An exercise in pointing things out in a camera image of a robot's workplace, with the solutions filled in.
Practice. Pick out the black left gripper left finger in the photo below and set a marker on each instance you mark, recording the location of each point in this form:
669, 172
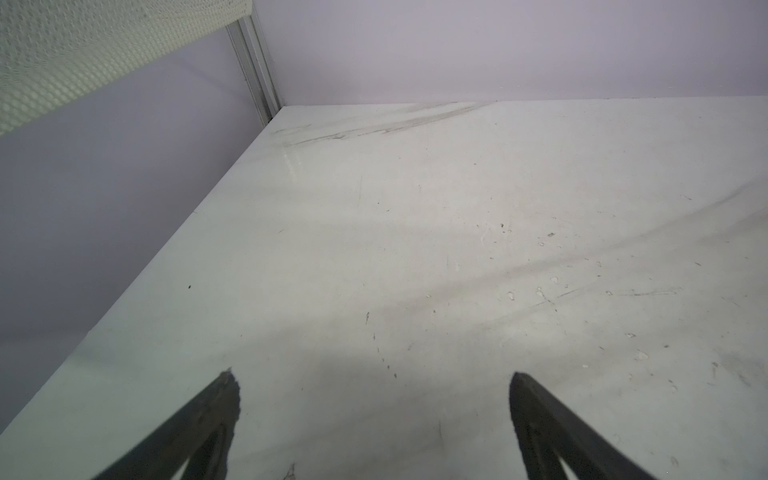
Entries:
194, 442

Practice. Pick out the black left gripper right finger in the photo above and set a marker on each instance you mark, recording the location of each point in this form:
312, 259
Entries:
551, 437

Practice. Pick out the white mesh two-tier shelf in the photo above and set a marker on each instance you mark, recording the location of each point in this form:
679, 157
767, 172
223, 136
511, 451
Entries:
55, 52

